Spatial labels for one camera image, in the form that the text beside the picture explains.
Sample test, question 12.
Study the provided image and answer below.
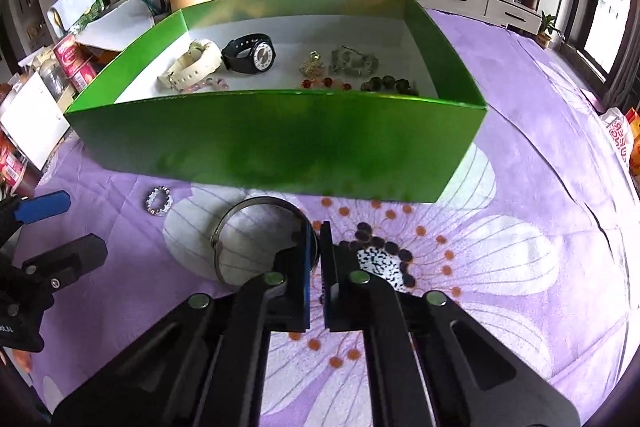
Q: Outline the white plastic shopping bag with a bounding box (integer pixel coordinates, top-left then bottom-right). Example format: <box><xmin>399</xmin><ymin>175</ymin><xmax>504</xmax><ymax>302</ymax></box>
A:
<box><xmin>601</xmin><ymin>107</ymin><xmax>640</xmax><ymax>178</ymax></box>

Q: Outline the brown wooden bead bracelet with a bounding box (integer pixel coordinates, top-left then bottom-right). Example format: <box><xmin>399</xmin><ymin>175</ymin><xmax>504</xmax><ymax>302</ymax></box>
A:
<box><xmin>359</xmin><ymin>74</ymin><xmax>420</xmax><ymax>96</ymax></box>

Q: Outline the white chunky wristwatch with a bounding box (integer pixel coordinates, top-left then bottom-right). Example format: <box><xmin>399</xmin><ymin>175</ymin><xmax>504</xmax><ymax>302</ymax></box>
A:
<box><xmin>158</xmin><ymin>39</ymin><xmax>222</xmax><ymax>92</ymax></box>

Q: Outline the black wristwatch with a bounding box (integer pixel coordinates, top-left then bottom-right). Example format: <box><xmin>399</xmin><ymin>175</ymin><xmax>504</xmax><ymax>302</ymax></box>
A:
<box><xmin>221</xmin><ymin>34</ymin><xmax>277</xmax><ymax>75</ymax></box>

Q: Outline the silver metal bangle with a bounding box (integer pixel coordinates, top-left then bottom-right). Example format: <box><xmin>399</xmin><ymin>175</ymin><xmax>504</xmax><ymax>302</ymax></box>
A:
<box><xmin>209</xmin><ymin>195</ymin><xmax>319</xmax><ymax>287</ymax></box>

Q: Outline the green cardboard box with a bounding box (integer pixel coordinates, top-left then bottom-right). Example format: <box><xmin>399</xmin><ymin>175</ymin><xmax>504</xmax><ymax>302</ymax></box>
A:
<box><xmin>66</xmin><ymin>0</ymin><xmax>487</xmax><ymax>202</ymax></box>

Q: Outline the purple floral tablecloth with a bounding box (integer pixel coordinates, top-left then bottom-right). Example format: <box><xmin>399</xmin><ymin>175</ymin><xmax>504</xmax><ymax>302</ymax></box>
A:
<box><xmin>12</xmin><ymin>13</ymin><xmax>639</xmax><ymax>421</ymax></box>

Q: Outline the silver beaded ring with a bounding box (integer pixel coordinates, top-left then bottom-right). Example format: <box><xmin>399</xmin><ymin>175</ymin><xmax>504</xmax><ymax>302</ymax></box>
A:
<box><xmin>144</xmin><ymin>184</ymin><xmax>175</xmax><ymax>217</ymax></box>

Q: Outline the silver green jewelry piece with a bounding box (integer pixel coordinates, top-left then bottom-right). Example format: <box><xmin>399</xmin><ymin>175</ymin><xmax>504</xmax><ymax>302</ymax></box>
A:
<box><xmin>329</xmin><ymin>46</ymin><xmax>380</xmax><ymax>77</ymax></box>

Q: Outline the pink crystal bead bracelet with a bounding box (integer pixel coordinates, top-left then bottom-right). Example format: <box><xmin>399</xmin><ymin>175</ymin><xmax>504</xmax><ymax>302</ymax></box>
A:
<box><xmin>180</xmin><ymin>76</ymin><xmax>230</xmax><ymax>96</ymax></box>

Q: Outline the white paper sheet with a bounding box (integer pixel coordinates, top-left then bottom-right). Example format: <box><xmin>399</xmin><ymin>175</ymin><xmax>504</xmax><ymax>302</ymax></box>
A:
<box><xmin>76</xmin><ymin>0</ymin><xmax>154</xmax><ymax>52</ymax></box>

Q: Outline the pink snack can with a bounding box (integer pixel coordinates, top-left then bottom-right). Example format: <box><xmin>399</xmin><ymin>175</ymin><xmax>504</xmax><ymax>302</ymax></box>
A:
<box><xmin>53</xmin><ymin>34</ymin><xmax>96</xmax><ymax>93</ymax></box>

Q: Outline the white square box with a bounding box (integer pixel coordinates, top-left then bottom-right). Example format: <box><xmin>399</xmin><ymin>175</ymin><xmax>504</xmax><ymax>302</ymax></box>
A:
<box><xmin>1</xmin><ymin>72</ymin><xmax>70</xmax><ymax>170</ymax></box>

